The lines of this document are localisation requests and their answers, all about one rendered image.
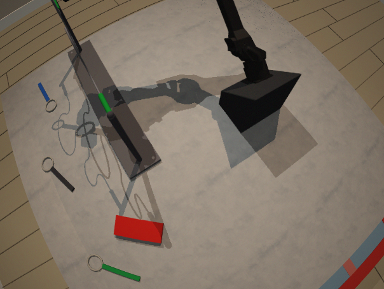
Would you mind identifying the grey ring with green flat handle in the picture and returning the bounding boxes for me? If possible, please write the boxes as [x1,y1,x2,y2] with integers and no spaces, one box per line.
[86,254,140,281]

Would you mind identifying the blue-handled loop tool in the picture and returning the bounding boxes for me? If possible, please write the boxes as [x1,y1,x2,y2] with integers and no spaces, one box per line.
[38,82,57,111]

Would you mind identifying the red rectangular block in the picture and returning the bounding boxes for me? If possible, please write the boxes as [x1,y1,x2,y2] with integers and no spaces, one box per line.
[114,215,164,243]

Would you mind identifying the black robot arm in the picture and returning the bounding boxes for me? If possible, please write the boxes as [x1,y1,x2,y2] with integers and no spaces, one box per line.
[216,0,273,83]

